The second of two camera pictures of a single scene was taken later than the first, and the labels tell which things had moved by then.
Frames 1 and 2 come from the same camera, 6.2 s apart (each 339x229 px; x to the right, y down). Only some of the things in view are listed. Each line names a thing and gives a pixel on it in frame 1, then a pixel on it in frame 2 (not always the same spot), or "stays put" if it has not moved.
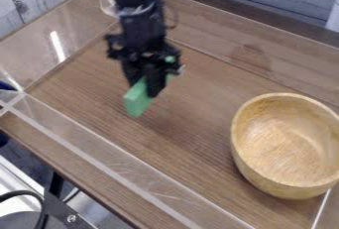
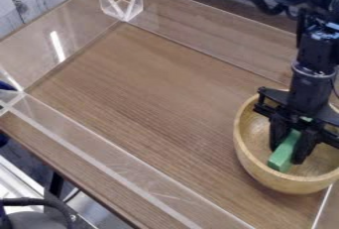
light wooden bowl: (284, 145) stays put
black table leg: (57, 184) stays put
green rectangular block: (136, 97) → (281, 155)
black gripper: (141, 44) → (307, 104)
